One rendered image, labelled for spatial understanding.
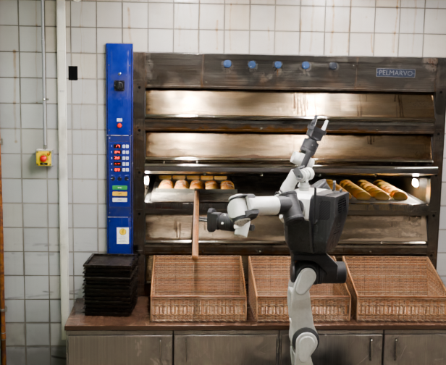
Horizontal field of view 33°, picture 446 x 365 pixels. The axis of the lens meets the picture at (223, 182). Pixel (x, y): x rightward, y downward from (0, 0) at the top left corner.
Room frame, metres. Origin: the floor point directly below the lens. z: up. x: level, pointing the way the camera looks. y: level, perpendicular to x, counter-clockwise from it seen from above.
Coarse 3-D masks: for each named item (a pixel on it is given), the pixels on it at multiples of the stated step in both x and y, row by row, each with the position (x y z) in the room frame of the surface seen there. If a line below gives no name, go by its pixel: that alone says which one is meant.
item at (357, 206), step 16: (160, 208) 4.64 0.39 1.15; (176, 208) 4.65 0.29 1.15; (192, 208) 4.65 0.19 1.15; (208, 208) 4.66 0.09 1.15; (224, 208) 4.67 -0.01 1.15; (352, 208) 4.71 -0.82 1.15; (368, 208) 4.72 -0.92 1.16; (384, 208) 4.73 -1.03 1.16; (400, 208) 4.73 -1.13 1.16; (416, 208) 4.74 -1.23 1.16
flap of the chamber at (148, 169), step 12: (144, 168) 4.49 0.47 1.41; (156, 168) 4.50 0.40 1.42; (168, 168) 4.50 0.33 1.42; (180, 168) 4.50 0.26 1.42; (192, 168) 4.51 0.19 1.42; (204, 168) 4.51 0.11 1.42; (216, 168) 4.52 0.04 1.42; (228, 168) 4.52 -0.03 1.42; (240, 168) 4.53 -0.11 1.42; (252, 168) 4.53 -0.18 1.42; (264, 168) 4.54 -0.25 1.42; (276, 168) 4.54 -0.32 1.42; (288, 168) 4.55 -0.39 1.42
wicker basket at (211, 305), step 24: (168, 264) 4.60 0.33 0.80; (192, 264) 4.61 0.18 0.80; (216, 264) 4.62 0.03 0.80; (240, 264) 4.54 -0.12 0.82; (168, 288) 4.56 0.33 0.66; (192, 288) 4.57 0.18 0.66; (216, 288) 4.58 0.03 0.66; (240, 288) 4.53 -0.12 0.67; (168, 312) 4.30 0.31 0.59; (192, 312) 4.30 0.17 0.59; (216, 312) 4.31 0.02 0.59; (240, 312) 4.18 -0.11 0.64
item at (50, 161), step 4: (36, 152) 4.52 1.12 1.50; (40, 152) 4.53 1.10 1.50; (44, 152) 4.53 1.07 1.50; (48, 152) 4.53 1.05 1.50; (52, 152) 4.54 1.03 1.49; (36, 156) 4.52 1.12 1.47; (40, 156) 4.53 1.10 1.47; (48, 156) 4.53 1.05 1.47; (52, 156) 4.54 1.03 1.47; (36, 160) 4.52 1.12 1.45; (40, 160) 4.53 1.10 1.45; (48, 160) 4.53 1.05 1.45; (52, 160) 4.54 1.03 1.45; (36, 164) 4.53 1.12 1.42; (40, 164) 4.53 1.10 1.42; (44, 164) 4.53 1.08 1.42; (48, 164) 4.53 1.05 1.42; (52, 164) 4.54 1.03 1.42
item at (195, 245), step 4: (196, 192) 4.88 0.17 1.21; (196, 196) 4.72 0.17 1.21; (196, 200) 4.59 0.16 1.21; (196, 204) 4.45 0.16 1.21; (196, 208) 4.34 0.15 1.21; (196, 212) 4.21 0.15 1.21; (196, 216) 4.11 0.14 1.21; (196, 220) 3.99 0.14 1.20; (196, 224) 3.90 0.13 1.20; (196, 228) 3.80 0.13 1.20; (196, 232) 3.70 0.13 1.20; (196, 236) 3.62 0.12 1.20; (196, 240) 3.53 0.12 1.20; (192, 244) 3.51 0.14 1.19; (196, 244) 3.46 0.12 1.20; (192, 248) 3.40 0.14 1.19; (196, 248) 3.37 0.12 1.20; (192, 252) 3.33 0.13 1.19; (196, 252) 3.31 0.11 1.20; (192, 256) 3.26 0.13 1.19; (196, 256) 3.25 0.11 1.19; (196, 260) 3.26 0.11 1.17
